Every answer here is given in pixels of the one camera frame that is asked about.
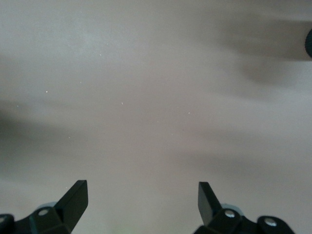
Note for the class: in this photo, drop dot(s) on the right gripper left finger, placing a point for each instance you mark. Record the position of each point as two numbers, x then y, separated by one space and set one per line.
73 202

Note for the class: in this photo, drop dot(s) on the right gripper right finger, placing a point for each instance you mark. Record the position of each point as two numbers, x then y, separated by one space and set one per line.
207 204

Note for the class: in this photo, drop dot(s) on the black cylindrical object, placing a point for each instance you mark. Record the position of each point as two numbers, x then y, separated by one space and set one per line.
309 44

